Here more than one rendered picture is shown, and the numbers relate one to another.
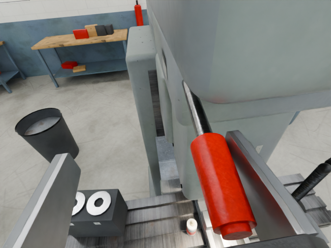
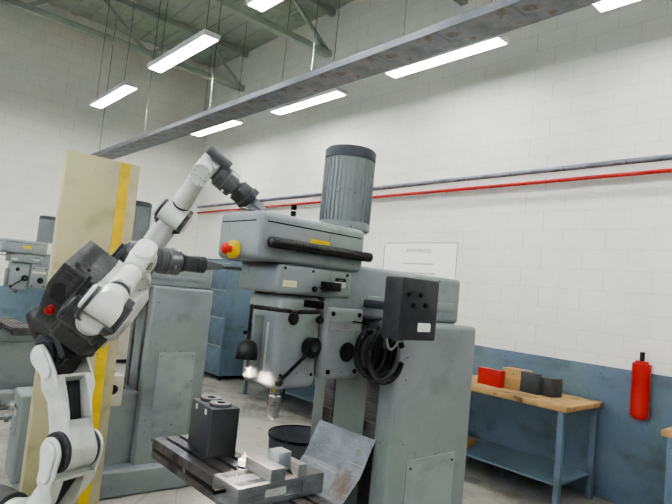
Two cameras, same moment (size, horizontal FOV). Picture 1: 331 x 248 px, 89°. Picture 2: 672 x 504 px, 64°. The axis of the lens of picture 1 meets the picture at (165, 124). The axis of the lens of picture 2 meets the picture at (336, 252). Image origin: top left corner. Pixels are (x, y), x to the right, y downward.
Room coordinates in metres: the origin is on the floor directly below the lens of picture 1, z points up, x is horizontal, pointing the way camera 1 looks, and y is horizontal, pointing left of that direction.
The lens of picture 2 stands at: (-0.75, -1.76, 1.66)
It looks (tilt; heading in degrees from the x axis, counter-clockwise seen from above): 4 degrees up; 53
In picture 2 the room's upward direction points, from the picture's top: 6 degrees clockwise
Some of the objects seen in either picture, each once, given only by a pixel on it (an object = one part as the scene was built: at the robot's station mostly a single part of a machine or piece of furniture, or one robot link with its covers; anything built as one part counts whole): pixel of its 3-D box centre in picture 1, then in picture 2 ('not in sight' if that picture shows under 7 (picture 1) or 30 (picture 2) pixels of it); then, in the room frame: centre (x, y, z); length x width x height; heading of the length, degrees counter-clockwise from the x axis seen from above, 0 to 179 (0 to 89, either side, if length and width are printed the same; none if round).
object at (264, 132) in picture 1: (215, 135); (281, 338); (0.29, -0.13, 1.47); 0.21 x 0.19 x 0.32; 94
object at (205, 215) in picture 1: (222, 217); (265, 467); (0.24, -0.19, 1.05); 0.15 x 0.06 x 0.04; 95
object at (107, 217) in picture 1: (94, 213); (213, 424); (0.29, 0.32, 1.06); 0.22 x 0.12 x 0.20; 87
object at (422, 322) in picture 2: not in sight; (412, 308); (0.61, -0.44, 1.62); 0.20 x 0.09 x 0.21; 4
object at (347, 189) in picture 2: not in sight; (347, 190); (0.54, -0.11, 2.05); 0.20 x 0.20 x 0.32
